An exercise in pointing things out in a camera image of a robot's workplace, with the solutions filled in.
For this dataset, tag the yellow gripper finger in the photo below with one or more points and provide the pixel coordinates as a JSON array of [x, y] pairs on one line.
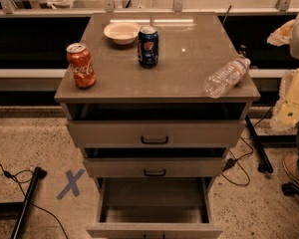
[[282, 35], [289, 113]]

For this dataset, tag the clear plastic water bottle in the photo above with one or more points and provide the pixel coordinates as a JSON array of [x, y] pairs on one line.
[[224, 79]]

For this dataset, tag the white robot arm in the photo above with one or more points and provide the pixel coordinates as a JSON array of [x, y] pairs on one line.
[[294, 40]]

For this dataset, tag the grey drawer cabinet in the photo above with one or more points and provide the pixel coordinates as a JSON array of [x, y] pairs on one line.
[[191, 47]]

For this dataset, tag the middle grey drawer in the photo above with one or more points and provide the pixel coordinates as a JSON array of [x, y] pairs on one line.
[[155, 162]]

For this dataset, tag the grey drawer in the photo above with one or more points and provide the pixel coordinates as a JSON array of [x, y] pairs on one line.
[[155, 124], [154, 208], [155, 162]]

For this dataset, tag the bottom grey drawer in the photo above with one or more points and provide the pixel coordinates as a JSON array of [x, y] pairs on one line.
[[154, 208]]

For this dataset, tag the top grey drawer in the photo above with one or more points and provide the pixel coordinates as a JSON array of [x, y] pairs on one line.
[[155, 124]]

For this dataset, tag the brown shoe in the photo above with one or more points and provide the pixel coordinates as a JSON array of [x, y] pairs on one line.
[[291, 167]]

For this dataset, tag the black stand leg right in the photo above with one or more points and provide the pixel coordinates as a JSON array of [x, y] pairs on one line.
[[264, 164]]

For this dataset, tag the black stand leg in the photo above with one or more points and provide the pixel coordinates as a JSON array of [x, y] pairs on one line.
[[264, 164], [39, 173]]

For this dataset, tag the black chair wheel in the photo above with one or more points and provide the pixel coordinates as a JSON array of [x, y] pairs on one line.
[[290, 189]]

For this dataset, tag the blue pepsi can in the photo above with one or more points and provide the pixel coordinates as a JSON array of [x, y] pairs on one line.
[[148, 46]]

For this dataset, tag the white bowl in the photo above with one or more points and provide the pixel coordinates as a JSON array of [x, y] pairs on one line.
[[122, 33]]

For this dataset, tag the red cola can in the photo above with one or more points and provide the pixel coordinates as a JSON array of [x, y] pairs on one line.
[[81, 65]]

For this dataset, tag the blue tape cross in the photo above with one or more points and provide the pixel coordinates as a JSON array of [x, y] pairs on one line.
[[72, 184]]

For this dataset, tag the black stand leg left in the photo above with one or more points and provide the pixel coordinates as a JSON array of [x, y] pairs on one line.
[[39, 173]]

